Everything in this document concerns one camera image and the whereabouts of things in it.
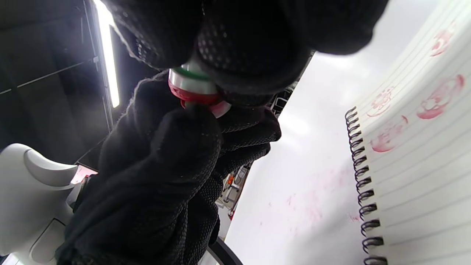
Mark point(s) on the white ceiling light tube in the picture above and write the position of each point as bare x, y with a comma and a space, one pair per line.
108, 55

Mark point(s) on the black grey handheld controller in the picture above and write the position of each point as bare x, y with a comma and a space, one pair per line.
25, 191

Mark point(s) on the spiral lined notebook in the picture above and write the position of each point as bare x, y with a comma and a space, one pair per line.
423, 176

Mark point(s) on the green reward stamp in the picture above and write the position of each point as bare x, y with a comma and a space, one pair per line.
191, 86

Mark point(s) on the person's left hand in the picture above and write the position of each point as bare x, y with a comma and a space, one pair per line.
154, 176

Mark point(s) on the person's right hand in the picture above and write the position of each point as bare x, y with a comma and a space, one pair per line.
257, 44

